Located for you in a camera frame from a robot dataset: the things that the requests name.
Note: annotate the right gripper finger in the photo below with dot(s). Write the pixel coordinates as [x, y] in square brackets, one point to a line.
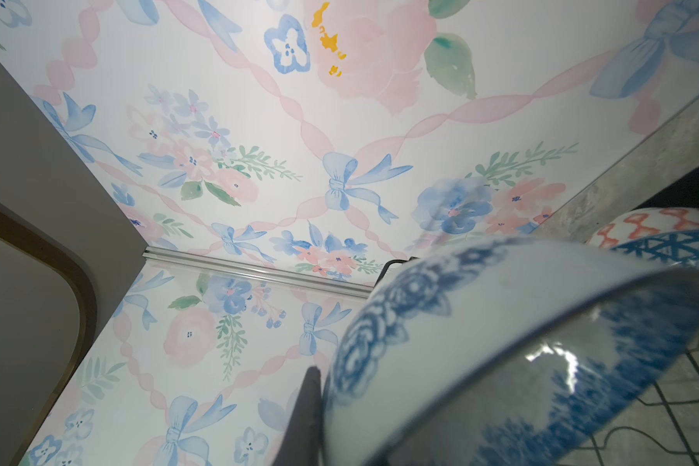
[303, 438]

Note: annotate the blue floral bowl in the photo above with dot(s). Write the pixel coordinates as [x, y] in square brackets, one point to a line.
[507, 351]

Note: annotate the black wire dish rack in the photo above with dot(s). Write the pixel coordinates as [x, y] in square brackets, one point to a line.
[660, 427]

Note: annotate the blue triangle pattern bowl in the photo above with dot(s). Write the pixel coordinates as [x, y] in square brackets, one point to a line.
[669, 236]

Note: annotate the aluminium corner post left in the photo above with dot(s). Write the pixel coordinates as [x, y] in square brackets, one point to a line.
[257, 272]

